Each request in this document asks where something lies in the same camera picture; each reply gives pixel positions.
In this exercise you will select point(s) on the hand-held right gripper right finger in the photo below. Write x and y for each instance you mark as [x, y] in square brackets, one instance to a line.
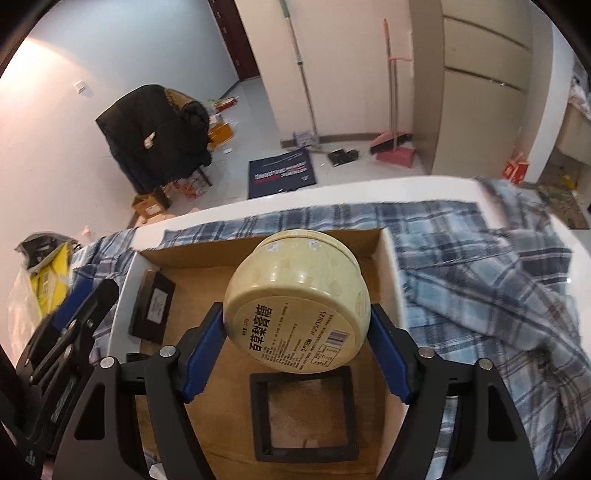
[388, 350]

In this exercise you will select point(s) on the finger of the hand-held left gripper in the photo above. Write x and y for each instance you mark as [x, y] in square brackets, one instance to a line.
[104, 300]
[71, 302]

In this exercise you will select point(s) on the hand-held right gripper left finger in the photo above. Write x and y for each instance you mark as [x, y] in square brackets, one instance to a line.
[203, 355]

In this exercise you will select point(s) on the black labelled box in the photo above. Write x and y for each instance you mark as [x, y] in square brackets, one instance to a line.
[147, 318]

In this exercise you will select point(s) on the cardboard box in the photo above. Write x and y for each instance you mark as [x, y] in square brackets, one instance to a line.
[198, 295]

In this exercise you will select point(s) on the black square frame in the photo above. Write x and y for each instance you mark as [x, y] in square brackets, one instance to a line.
[258, 415]

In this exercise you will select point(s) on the cream round tin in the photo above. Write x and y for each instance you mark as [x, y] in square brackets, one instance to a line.
[300, 286]

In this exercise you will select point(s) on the yellow package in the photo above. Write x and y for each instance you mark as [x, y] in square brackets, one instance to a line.
[51, 277]

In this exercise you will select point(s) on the grey bag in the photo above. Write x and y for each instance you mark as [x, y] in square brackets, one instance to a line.
[41, 244]

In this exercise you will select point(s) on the small cardboard carton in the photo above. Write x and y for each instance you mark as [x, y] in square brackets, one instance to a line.
[147, 207]

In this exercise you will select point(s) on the blue plaid blanket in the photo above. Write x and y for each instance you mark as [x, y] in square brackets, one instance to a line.
[485, 286]

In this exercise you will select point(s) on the brown chair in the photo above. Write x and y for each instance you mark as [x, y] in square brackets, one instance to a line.
[159, 194]

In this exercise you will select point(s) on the dark blue doormat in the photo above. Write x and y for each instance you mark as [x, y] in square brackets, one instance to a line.
[281, 173]

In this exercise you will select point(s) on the black floor item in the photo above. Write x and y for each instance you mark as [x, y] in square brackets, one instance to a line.
[344, 157]

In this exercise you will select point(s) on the orange box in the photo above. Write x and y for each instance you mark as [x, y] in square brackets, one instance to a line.
[220, 134]

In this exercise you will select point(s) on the pink broom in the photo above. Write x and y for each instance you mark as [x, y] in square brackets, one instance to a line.
[388, 143]

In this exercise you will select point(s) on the red carton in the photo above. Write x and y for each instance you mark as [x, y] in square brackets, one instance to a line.
[517, 170]

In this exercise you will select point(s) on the brown floor mat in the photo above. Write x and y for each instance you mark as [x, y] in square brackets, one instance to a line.
[568, 207]

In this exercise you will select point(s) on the red packet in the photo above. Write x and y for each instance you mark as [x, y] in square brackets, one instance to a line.
[227, 105]

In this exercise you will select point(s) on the beige fridge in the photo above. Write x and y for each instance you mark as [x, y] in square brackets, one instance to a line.
[471, 115]

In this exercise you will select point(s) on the beige vanity cabinet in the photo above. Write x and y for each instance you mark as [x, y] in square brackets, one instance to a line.
[577, 134]

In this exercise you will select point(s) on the grey mop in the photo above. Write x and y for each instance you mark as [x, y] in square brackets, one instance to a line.
[302, 74]

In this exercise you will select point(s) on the dark brown door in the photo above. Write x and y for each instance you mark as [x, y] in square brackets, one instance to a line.
[235, 41]

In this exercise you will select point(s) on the crumpled pale cloth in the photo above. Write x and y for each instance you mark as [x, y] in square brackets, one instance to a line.
[581, 97]

